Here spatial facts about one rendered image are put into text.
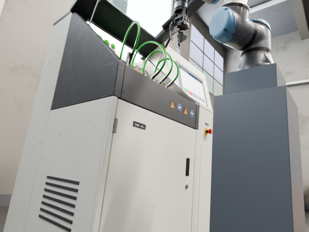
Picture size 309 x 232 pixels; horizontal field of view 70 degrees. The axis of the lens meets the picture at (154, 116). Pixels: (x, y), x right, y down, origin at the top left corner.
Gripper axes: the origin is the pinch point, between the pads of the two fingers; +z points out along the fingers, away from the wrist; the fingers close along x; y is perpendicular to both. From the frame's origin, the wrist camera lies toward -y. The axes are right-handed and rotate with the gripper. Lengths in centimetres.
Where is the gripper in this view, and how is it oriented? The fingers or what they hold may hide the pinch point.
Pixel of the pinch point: (174, 42)
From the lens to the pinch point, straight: 133.2
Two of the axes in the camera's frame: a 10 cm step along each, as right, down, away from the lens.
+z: -1.0, 9.6, -2.5
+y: 7.6, -0.9, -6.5
